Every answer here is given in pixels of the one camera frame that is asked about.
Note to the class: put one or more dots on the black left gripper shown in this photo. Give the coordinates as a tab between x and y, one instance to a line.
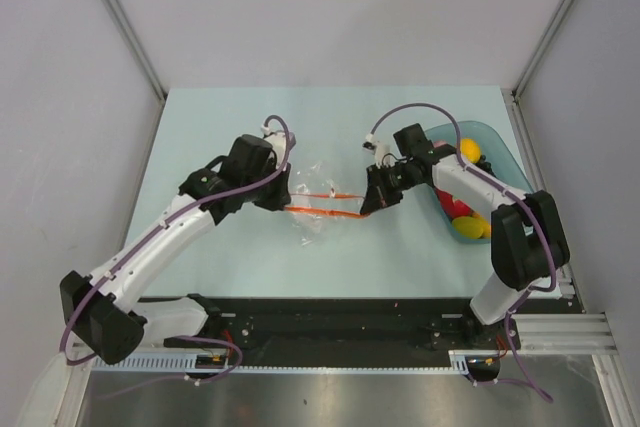
280	197

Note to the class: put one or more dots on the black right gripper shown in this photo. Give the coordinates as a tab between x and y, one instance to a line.
378	194

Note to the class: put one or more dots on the clear zip bag orange zipper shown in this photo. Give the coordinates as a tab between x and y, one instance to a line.
322	202

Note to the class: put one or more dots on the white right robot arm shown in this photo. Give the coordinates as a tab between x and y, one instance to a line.
527	239

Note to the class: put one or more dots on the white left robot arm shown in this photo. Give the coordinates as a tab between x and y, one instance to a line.
103	309

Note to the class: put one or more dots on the red dragon fruit toy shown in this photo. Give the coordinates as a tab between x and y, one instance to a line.
451	206

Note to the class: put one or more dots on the teal plastic fruit tray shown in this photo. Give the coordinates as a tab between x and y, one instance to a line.
456	175

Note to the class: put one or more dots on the yellow mango toy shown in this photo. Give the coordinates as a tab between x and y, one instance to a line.
469	227

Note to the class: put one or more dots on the yellow lemon toy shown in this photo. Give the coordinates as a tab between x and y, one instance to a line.
471	150

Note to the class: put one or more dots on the dark grape bunch toy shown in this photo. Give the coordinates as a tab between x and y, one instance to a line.
484	165

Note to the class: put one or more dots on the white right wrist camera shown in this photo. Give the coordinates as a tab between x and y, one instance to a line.
383	157

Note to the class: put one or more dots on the black table edge rail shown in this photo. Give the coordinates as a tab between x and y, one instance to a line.
383	333

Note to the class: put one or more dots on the white slotted cable duct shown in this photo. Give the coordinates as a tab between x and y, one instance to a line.
186	363

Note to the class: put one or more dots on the aluminium frame extrusion right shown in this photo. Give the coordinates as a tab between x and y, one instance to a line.
565	334

